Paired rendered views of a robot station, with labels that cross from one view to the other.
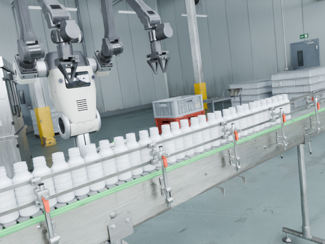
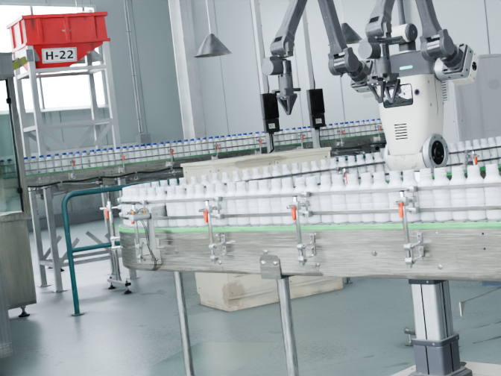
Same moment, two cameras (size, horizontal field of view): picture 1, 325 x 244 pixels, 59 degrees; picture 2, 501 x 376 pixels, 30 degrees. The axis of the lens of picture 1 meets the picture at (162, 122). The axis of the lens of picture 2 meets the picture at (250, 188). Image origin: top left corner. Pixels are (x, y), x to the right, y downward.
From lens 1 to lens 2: 3.21 m
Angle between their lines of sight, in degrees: 83
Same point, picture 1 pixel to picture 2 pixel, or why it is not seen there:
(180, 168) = (335, 231)
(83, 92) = (404, 113)
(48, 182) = (229, 204)
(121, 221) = (270, 261)
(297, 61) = not seen: outside the picture
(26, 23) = (330, 35)
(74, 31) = (268, 69)
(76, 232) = (238, 252)
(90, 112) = (410, 142)
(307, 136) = not seen: outside the picture
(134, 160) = not seen: hidden behind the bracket
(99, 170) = (261, 206)
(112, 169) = (273, 209)
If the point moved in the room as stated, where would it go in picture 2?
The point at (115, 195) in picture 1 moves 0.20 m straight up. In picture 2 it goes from (268, 233) to (261, 180)
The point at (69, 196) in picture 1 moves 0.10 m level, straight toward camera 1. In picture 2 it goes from (240, 221) to (216, 224)
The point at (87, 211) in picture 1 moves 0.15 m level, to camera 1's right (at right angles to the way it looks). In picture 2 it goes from (246, 239) to (251, 242)
